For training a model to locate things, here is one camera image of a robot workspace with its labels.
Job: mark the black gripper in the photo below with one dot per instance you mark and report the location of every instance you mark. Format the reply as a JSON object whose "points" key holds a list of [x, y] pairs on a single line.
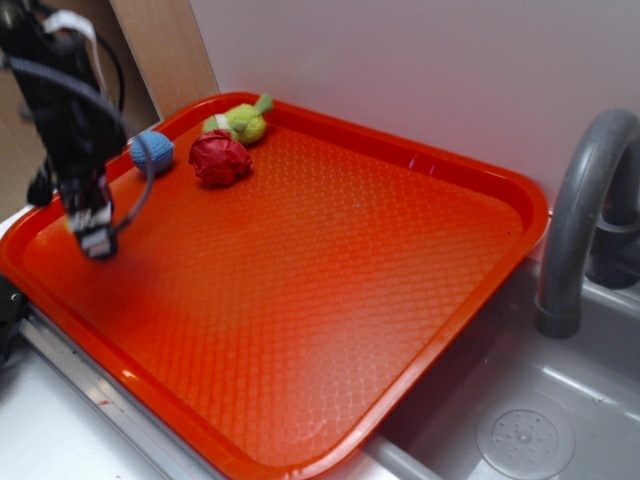
{"points": [[79, 136]]}

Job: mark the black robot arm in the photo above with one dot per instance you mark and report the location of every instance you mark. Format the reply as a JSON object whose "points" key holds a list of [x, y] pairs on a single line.
{"points": [[45, 64]]}

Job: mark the blue knitted ball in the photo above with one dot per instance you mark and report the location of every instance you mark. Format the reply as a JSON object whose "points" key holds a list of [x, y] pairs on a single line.
{"points": [[153, 146]]}

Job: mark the black object at left edge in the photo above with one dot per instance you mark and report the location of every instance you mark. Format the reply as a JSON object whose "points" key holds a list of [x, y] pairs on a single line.
{"points": [[13, 306]]}

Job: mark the red crumpled ball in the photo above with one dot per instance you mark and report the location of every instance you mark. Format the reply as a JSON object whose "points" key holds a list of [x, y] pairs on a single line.
{"points": [[217, 159]]}

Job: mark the wooden board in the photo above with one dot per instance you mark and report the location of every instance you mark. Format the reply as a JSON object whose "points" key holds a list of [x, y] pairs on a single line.
{"points": [[168, 48]]}

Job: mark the green plush toy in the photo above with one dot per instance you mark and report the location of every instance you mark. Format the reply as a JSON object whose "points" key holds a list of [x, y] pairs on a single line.
{"points": [[244, 123]]}

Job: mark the orange plastic tray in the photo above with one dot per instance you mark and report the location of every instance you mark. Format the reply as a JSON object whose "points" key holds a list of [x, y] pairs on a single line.
{"points": [[274, 323]]}

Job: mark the grey plastic sink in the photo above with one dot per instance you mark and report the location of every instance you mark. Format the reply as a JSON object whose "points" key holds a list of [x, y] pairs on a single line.
{"points": [[592, 378]]}

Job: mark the sink drain cover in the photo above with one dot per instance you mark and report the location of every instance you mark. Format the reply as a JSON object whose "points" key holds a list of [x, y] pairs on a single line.
{"points": [[525, 439]]}

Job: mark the grey toy faucet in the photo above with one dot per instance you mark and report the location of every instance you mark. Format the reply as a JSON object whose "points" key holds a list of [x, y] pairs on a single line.
{"points": [[594, 231]]}

